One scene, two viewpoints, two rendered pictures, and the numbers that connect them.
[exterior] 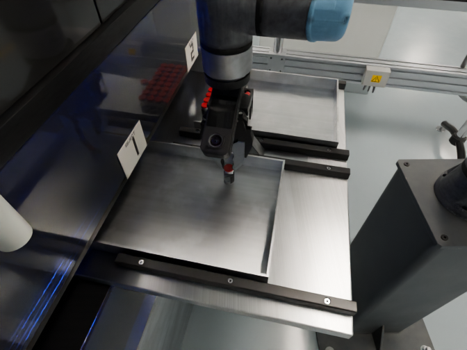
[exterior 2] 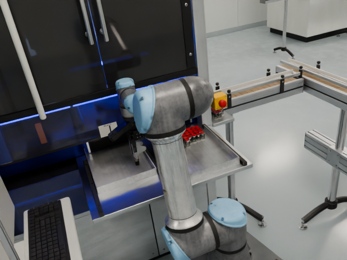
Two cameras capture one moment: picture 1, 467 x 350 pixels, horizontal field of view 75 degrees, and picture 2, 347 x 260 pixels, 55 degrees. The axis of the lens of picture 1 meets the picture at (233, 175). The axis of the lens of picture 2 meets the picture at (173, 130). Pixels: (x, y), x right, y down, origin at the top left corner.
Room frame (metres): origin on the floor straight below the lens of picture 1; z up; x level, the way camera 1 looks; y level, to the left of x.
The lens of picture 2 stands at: (-0.07, -1.17, 1.75)
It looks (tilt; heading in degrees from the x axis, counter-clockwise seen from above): 29 degrees down; 60
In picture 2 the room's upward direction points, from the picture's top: 8 degrees counter-clockwise
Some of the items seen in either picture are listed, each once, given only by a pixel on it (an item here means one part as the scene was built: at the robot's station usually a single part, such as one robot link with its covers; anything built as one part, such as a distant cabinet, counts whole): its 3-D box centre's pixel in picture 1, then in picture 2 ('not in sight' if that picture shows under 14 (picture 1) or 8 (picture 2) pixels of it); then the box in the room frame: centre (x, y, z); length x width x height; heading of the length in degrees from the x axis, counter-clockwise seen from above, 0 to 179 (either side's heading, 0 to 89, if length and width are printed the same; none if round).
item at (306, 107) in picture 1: (270, 103); (195, 150); (0.66, -0.10, 0.90); 0.34 x 0.26 x 0.04; 78
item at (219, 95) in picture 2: not in sight; (218, 100); (0.95, 0.08, 0.99); 0.08 x 0.07 x 0.07; 78
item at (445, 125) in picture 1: (454, 144); not in sight; (1.37, -1.37, 0.07); 0.50 x 0.08 x 0.14; 168
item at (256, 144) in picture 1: (277, 147); not in sight; (0.49, -0.10, 0.91); 0.14 x 0.03 x 0.06; 79
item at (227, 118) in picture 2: not in sight; (218, 117); (0.98, 0.11, 0.87); 0.14 x 0.13 x 0.02; 78
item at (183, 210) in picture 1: (191, 200); (118, 160); (0.35, 0.08, 0.90); 0.34 x 0.26 x 0.04; 78
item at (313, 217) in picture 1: (242, 154); (158, 162); (0.50, -0.02, 0.87); 0.70 x 0.48 x 0.02; 168
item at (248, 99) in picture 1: (228, 100); (135, 126); (0.43, 0.01, 1.08); 0.09 x 0.08 x 0.12; 168
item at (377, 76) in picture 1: (375, 76); not in sight; (1.43, -0.75, 0.50); 0.12 x 0.05 x 0.09; 78
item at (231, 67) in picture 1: (224, 57); (129, 110); (0.43, 0.01, 1.16); 0.08 x 0.08 x 0.05
